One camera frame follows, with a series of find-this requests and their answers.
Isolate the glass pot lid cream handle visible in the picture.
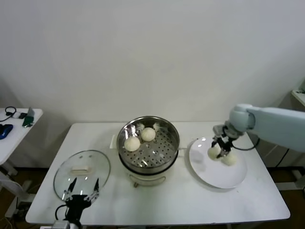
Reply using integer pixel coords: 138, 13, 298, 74
53, 149, 112, 200

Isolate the black hanging cable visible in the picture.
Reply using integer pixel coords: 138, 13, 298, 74
275, 148, 291, 169

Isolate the green handled tool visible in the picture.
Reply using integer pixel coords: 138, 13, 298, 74
23, 106, 36, 128

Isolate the white steamed baozi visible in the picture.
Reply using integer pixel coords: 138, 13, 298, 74
141, 127, 157, 142
207, 147, 221, 161
124, 137, 141, 152
221, 154, 238, 167

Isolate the black looped cable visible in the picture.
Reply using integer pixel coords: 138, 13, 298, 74
0, 106, 18, 121

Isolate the white side table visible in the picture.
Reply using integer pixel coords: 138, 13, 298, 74
0, 107, 45, 177

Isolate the black table foot bar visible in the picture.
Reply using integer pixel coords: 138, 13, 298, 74
266, 167, 305, 176

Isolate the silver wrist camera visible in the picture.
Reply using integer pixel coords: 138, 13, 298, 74
213, 124, 224, 137
51, 219, 72, 229

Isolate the white round plate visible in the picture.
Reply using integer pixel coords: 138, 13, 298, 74
189, 136, 248, 189

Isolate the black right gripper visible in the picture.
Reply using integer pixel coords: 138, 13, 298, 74
211, 126, 236, 159

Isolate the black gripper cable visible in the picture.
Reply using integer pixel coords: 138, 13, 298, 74
55, 204, 70, 221
230, 137, 260, 151

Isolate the white shelf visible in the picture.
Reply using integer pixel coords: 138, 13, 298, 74
291, 89, 305, 107

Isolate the blue object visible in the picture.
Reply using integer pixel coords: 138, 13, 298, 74
0, 124, 14, 140

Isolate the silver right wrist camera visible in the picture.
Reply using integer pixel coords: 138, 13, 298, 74
213, 124, 224, 137

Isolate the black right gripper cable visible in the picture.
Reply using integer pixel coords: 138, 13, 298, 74
230, 137, 260, 151

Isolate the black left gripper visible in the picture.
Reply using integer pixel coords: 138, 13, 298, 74
62, 178, 100, 222

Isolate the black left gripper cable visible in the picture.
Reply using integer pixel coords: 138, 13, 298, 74
55, 204, 70, 221

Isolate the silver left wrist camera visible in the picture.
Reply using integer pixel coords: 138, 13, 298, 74
51, 219, 72, 229

